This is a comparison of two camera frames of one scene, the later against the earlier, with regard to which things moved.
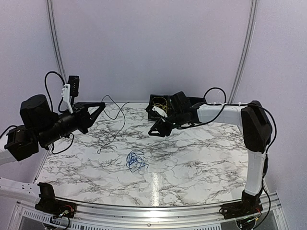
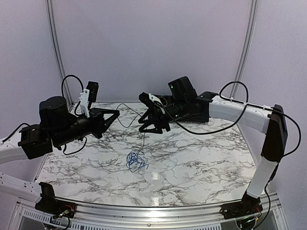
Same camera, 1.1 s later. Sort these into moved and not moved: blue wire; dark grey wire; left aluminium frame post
Moved: dark grey wire
Not moved: left aluminium frame post; blue wire
